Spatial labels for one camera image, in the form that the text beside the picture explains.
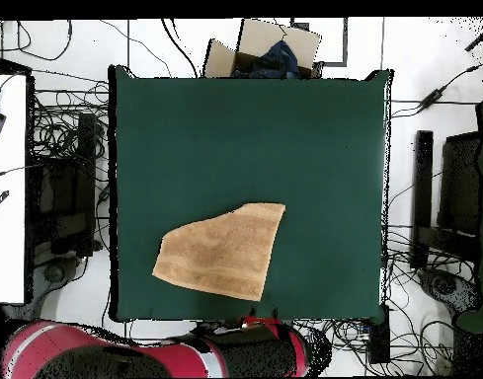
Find tan terry towel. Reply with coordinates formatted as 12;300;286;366
151;201;287;303

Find small black box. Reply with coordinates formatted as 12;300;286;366
367;307;391;365

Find black floor equipment lump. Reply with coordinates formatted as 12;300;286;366
38;256;81;286
417;266;483;318

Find dark green table cloth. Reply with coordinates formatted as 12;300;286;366
108;64;392;323

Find black metal stand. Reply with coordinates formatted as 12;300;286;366
29;112;101;260
410;129;483;270

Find dark blue garment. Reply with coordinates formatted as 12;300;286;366
230;39;301;80

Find white desk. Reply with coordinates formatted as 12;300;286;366
0;72;30;305

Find black power adapter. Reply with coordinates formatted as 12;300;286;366
417;87;447;114

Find open cardboard box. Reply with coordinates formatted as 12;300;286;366
202;18;324;80

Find black rod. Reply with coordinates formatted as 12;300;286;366
463;23;483;53

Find tangled black cables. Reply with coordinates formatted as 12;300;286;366
382;224;463;377
28;70;111;167

